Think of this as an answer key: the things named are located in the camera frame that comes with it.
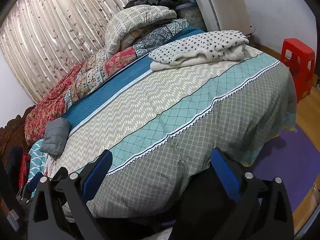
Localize white black-dotted fleece garment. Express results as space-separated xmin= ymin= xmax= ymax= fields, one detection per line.
xmin=149 ymin=30 xmax=249 ymax=72

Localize teal white wave pillow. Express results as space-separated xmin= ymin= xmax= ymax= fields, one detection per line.
xmin=28 ymin=139 xmax=48 ymax=182

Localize wooden carved headboard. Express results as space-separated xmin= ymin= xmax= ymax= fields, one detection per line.
xmin=0 ymin=105 xmax=35 ymax=166

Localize purple floor mat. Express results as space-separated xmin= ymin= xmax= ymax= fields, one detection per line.
xmin=249 ymin=126 xmax=319 ymax=211

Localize grey folded puffer jacket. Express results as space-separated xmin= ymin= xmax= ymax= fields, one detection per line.
xmin=40 ymin=117 xmax=71 ymax=157

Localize red floral patchwork quilt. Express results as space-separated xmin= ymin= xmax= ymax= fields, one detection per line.
xmin=24 ymin=18 xmax=189 ymax=146

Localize patterned bedspread teal grey beige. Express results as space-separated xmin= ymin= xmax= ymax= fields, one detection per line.
xmin=47 ymin=26 xmax=298 ymax=219

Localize red plastic stool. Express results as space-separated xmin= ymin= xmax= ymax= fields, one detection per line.
xmin=280 ymin=38 xmax=316 ymax=103

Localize beige floral curtain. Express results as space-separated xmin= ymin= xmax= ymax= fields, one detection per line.
xmin=1 ymin=0 xmax=130 ymax=102

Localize beige checked folded quilt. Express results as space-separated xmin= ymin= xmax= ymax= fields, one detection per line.
xmin=105 ymin=4 xmax=177 ymax=59

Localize white air conditioner unit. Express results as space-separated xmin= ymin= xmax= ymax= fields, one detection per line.
xmin=196 ymin=0 xmax=253 ymax=35

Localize clear plastic storage box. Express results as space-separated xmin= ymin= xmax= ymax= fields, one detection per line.
xmin=175 ymin=3 xmax=207 ymax=31

